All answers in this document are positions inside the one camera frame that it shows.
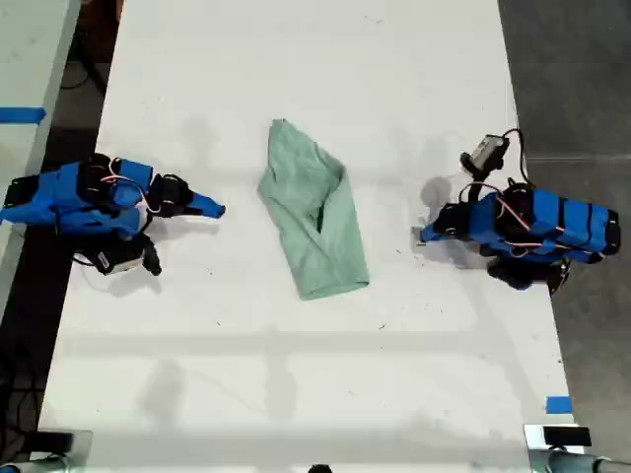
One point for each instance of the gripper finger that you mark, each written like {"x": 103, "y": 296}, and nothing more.
{"x": 207, "y": 202}
{"x": 439, "y": 238}
{"x": 204, "y": 212}
{"x": 439, "y": 229}

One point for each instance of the pale green T-shirt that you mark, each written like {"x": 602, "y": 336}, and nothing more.
{"x": 305, "y": 197}

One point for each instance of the long blue tape strip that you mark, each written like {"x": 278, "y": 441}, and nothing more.
{"x": 22, "y": 114}

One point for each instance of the pale side table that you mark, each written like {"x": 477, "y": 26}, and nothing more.
{"x": 29, "y": 49}

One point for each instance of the short blue tape strip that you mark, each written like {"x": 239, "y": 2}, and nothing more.
{"x": 559, "y": 405}

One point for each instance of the small black box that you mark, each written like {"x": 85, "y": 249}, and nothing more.
{"x": 61, "y": 441}
{"x": 566, "y": 436}

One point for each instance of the small black round object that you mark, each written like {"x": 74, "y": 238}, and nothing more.
{"x": 320, "y": 468}

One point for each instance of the camera black stalk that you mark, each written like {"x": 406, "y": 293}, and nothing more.
{"x": 474, "y": 184}
{"x": 140, "y": 236}

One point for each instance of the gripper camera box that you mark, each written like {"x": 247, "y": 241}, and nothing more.
{"x": 118, "y": 258}
{"x": 488, "y": 150}

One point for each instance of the grey metal stand frame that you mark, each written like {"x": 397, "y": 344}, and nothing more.
{"x": 29, "y": 464}
{"x": 577, "y": 463}

